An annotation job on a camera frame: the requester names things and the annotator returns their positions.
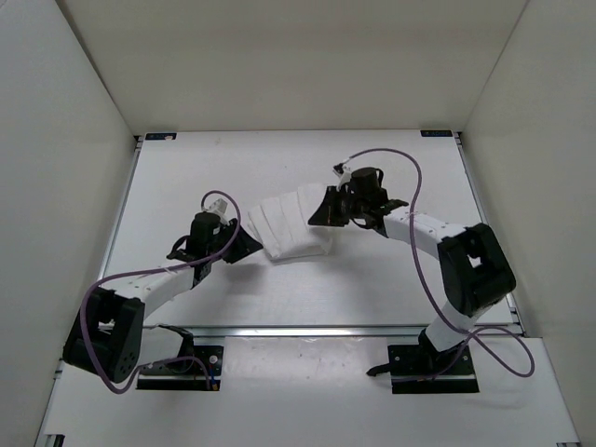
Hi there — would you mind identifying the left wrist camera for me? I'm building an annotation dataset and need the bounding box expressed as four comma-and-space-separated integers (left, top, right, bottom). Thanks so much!
202, 198, 228, 219

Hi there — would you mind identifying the purple cable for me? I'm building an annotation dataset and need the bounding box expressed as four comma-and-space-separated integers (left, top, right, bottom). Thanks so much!
344, 147, 535, 378
78, 189, 243, 396

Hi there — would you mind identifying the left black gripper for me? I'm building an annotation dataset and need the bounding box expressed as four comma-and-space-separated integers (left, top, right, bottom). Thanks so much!
210, 216, 264, 264

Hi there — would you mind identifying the right blue corner label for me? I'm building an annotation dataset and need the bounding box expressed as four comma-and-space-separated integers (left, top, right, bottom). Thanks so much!
420, 129, 453, 138

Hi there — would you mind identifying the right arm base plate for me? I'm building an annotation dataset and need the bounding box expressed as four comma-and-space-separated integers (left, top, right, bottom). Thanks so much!
366, 334, 480, 395

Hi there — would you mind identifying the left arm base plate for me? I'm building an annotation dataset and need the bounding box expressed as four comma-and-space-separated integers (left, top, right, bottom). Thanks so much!
136, 324, 224, 392

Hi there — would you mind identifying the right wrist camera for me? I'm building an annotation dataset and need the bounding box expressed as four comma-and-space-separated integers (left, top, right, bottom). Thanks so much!
332, 158, 352, 190

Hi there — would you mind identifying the left blue corner label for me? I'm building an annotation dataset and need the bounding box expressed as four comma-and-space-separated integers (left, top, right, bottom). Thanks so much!
144, 132, 177, 141

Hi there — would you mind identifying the aluminium rail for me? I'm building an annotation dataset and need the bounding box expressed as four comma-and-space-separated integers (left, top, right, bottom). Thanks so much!
187, 325, 424, 338

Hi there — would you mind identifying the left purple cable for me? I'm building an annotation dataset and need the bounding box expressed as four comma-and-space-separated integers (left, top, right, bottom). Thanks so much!
78, 189, 243, 396

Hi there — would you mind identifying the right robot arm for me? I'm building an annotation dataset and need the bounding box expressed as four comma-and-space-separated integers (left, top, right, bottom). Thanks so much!
307, 164, 516, 373

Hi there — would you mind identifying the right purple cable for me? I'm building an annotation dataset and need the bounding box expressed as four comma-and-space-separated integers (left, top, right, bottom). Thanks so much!
344, 147, 535, 378

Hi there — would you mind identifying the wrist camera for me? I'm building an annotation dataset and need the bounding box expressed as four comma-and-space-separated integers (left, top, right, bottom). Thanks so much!
202, 198, 228, 219
332, 158, 352, 190

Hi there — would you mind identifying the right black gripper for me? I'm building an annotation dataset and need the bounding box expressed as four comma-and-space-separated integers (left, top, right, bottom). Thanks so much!
306, 188, 366, 229

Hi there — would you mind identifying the blue corner label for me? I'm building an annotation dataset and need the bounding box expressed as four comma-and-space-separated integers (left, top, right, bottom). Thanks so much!
420, 129, 453, 138
144, 132, 177, 141

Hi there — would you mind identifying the white pleated skirt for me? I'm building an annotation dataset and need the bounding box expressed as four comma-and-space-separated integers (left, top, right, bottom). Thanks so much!
248, 183, 333, 263

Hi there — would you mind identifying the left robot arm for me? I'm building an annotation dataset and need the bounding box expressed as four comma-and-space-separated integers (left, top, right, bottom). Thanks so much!
62, 211, 263, 393

